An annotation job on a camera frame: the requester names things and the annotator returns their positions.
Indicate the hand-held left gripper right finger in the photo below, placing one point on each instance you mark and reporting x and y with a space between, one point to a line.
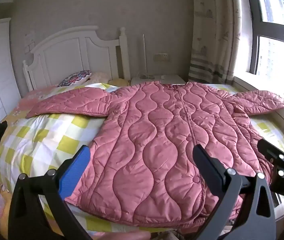
207 162

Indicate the dark framed window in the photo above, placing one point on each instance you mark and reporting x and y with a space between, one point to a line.
277 10

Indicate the white bed headboard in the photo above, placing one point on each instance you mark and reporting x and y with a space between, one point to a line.
64 52

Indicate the white wall socket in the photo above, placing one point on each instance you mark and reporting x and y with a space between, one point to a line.
164 56

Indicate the window sill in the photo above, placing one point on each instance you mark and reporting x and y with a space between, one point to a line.
269 87

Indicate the pink quilted jacket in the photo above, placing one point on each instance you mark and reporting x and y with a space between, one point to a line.
157 142

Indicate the white nightstand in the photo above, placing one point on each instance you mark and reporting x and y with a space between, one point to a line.
167 80

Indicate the printed striped curtain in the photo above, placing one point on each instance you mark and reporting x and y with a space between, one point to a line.
212 30

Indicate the slim white table lamp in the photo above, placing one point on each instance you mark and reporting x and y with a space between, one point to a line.
144 55

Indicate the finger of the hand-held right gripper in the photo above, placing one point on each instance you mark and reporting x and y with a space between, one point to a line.
269 150

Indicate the colourful patterned pillow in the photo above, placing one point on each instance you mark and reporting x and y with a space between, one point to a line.
75 78

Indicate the yellow white checkered blanket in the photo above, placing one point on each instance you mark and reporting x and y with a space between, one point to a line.
44 140

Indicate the yellow pillow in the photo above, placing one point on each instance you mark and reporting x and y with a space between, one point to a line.
119 82

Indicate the beige wall switch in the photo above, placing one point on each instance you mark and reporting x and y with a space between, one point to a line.
157 57

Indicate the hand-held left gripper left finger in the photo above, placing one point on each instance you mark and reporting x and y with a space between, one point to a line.
77 165

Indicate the pale pink checkered pillow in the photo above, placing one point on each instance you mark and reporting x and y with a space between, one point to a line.
100 77

